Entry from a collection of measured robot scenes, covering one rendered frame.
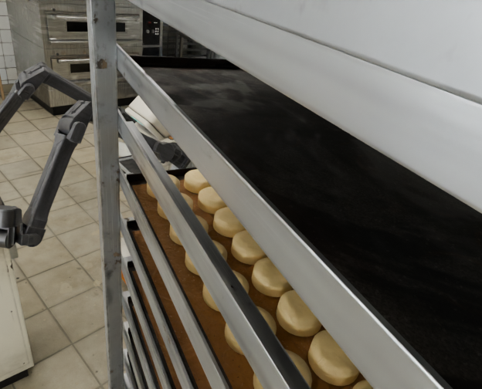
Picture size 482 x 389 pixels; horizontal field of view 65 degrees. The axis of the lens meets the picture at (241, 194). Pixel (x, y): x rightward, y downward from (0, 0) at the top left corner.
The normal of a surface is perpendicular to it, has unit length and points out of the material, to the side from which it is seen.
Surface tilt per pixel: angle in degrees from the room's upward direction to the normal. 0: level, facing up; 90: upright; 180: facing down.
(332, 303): 90
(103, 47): 90
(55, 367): 0
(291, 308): 0
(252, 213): 90
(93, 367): 0
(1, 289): 90
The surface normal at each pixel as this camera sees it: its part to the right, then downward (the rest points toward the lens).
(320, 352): 0.15, -0.84
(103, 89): 0.46, 0.51
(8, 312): 0.63, 0.48
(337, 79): -0.88, 0.13
